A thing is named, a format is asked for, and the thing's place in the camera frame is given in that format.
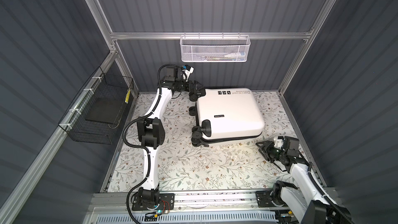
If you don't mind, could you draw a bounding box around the white hard-shell suitcase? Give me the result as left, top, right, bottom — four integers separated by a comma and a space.
189, 88, 265, 147

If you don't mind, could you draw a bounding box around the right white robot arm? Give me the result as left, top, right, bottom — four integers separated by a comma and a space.
256, 136, 353, 224

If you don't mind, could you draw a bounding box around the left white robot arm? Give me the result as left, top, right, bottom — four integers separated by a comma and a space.
136, 87, 174, 209

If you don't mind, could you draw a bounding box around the yellow tag on basket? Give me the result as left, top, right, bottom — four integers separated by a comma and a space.
124, 89, 131, 104

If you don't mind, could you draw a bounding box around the toothpaste tube in basket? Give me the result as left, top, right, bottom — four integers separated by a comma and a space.
224, 52, 246, 61

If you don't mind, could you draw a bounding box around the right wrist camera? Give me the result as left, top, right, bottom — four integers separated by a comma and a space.
274, 136, 300, 157

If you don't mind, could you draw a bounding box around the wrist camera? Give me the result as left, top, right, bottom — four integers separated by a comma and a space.
274, 136, 300, 157
163, 65, 194, 82

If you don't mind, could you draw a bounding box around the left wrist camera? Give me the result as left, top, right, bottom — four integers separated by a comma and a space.
163, 65, 194, 82

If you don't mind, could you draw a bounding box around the left black corrugated cable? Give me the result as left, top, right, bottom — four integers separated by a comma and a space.
122, 64, 182, 224

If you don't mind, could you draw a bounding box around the white wire mesh basket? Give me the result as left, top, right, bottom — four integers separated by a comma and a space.
179, 35, 251, 63

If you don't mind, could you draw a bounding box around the white vented cable duct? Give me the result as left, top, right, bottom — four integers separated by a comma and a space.
94, 211, 277, 224

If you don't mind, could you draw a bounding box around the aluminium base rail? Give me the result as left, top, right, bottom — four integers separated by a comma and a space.
88, 188, 278, 213

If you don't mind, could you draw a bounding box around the black wire mesh basket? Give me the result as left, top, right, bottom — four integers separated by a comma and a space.
59, 67, 134, 145

